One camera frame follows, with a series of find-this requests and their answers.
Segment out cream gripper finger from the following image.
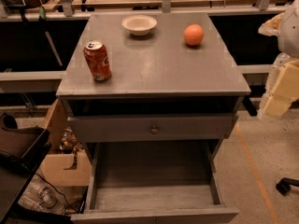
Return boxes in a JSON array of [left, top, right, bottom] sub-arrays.
[[262, 60, 299, 118]]

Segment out orange fruit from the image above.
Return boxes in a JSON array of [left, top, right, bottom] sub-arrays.
[[184, 24, 204, 46]]

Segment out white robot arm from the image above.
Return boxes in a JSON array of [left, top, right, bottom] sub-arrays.
[[258, 0, 299, 119]]

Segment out red coke can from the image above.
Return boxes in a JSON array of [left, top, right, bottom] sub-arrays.
[[83, 40, 112, 82]]

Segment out black chair wheel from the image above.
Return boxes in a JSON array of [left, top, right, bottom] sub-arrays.
[[276, 177, 299, 195]]

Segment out closed grey upper drawer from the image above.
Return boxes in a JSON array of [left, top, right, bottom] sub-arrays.
[[67, 113, 237, 143]]

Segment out grey wooden cabinet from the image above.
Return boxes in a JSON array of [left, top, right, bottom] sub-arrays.
[[55, 12, 252, 224]]

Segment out round brass drawer knob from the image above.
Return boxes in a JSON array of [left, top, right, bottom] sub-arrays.
[[150, 125, 159, 134]]

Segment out white bowl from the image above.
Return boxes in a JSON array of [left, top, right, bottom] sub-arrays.
[[121, 15, 157, 36]]

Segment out open grey bottom drawer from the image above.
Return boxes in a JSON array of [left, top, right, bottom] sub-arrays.
[[72, 141, 238, 224]]

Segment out cardboard box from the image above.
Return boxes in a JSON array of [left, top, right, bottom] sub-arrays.
[[41, 99, 91, 187]]

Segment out clear plastic bottles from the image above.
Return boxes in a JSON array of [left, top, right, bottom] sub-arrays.
[[18, 179, 64, 215]]

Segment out black bin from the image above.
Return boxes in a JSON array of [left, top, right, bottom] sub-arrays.
[[0, 111, 52, 174]]

